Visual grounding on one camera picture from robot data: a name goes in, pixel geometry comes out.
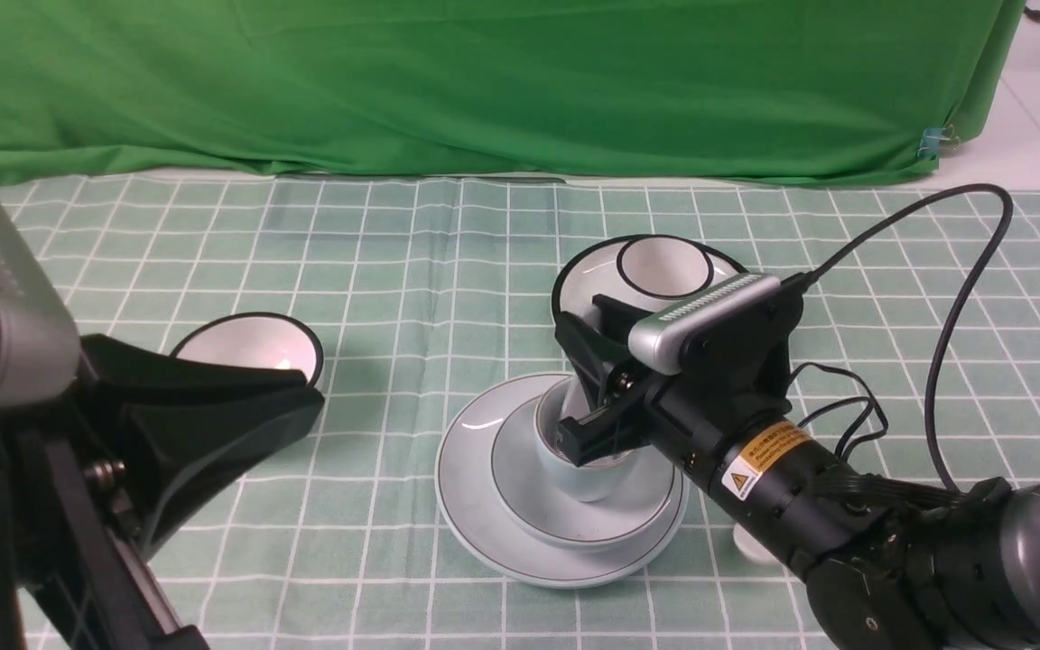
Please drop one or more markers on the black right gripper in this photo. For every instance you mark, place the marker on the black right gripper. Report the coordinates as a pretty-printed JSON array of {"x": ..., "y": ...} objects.
[{"x": 734, "y": 378}]

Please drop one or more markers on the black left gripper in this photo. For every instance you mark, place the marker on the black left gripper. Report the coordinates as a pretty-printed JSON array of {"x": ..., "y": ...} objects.
[{"x": 106, "y": 474}]

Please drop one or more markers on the light blue cup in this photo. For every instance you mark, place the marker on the light blue cup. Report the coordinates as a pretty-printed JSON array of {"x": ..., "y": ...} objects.
[{"x": 592, "y": 481}]

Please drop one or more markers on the light blue bowl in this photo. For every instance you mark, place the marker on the light blue bowl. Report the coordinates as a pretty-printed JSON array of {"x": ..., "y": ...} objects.
[{"x": 540, "y": 509}]

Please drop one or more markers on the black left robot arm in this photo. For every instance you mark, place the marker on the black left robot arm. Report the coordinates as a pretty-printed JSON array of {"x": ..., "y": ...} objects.
[{"x": 94, "y": 481}]

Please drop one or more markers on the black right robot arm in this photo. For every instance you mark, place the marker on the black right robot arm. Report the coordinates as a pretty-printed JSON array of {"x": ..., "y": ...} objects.
[{"x": 886, "y": 564}]

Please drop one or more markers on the black rimmed patterned plate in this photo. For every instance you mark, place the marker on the black rimmed patterned plate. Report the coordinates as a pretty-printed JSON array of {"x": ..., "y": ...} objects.
[{"x": 595, "y": 271}]

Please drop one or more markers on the black rimmed white cup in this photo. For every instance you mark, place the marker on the black rimmed white cup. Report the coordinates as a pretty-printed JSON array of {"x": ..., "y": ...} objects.
[{"x": 664, "y": 267}]

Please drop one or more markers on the light blue plate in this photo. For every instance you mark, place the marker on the light blue plate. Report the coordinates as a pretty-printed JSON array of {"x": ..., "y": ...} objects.
[{"x": 471, "y": 508}]

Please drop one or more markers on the small patterned white spoon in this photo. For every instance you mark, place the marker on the small patterned white spoon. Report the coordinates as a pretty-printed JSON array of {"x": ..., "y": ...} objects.
[{"x": 750, "y": 547}]

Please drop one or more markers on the black rimmed white bowl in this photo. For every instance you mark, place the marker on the black rimmed white bowl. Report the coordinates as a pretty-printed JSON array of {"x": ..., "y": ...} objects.
[{"x": 256, "y": 339}]

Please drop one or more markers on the green checkered tablecloth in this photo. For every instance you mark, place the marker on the green checkered tablecloth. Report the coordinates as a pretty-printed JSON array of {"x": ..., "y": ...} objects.
[{"x": 424, "y": 293}]

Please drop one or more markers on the green backdrop cloth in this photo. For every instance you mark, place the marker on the green backdrop cloth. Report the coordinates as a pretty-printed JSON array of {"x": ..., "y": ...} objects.
[{"x": 793, "y": 93}]

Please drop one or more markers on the blue binder clip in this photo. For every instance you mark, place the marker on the blue binder clip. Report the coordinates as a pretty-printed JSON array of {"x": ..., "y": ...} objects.
[{"x": 930, "y": 144}]

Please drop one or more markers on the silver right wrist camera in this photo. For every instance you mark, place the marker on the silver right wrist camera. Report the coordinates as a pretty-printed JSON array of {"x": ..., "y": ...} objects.
[{"x": 658, "y": 340}]

